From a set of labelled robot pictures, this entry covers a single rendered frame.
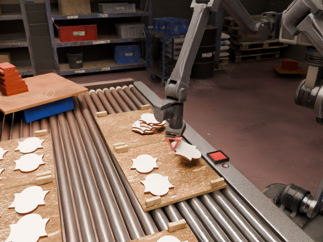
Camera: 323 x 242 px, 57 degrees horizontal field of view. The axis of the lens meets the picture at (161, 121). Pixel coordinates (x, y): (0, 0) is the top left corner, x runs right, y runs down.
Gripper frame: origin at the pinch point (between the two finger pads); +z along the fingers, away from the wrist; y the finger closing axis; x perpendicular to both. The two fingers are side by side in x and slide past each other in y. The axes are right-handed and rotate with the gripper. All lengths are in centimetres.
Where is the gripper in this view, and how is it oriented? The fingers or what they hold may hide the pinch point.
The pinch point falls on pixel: (175, 144)
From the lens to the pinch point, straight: 127.5
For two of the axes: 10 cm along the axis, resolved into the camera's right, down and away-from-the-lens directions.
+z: -0.1, 8.9, 4.5
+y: -2.8, 4.3, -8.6
